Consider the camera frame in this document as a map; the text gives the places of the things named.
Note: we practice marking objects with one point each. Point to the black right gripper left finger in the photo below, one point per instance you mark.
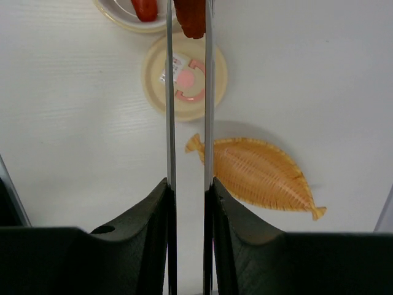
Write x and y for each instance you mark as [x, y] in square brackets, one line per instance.
[123, 256]

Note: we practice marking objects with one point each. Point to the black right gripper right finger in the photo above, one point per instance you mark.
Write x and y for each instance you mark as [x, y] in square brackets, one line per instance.
[254, 257]

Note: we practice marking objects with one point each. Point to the stainless steel tongs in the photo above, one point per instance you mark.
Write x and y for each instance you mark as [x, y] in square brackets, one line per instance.
[171, 175]

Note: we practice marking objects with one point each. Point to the long red sausage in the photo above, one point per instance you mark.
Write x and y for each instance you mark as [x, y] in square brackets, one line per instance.
[146, 10]

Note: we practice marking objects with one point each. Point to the short brown fried sausage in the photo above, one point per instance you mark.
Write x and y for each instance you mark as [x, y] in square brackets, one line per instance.
[191, 17]

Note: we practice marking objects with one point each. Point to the fish-shaped woven bamboo tray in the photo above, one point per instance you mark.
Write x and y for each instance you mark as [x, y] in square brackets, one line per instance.
[261, 174]

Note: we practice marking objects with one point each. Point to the orange-based bowl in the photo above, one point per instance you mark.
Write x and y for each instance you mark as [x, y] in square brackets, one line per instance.
[122, 13]

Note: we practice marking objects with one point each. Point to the aluminium mounting rail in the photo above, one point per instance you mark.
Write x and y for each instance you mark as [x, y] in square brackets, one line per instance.
[12, 190]

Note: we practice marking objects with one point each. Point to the cream lid with pink handle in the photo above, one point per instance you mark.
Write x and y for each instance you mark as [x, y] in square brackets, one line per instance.
[188, 73]

